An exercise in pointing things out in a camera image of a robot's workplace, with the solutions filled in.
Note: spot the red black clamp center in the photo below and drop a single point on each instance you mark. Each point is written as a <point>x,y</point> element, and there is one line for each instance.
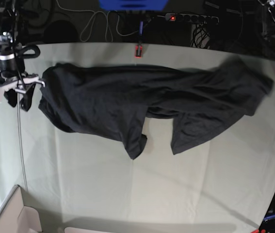
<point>138,51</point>

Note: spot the blue box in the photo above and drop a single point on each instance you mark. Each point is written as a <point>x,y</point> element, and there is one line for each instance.
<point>132,5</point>

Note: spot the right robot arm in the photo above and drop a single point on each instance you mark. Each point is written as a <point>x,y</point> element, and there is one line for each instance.
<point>12,30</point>

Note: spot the white power strip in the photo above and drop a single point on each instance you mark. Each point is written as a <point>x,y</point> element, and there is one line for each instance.
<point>191,18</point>

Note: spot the black t-shirt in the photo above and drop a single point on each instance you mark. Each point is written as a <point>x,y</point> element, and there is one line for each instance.
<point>113,102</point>

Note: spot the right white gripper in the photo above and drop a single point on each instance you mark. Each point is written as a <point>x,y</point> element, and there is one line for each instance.
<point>24,85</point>

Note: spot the cardboard box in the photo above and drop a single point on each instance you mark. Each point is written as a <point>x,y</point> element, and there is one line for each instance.
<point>16,217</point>

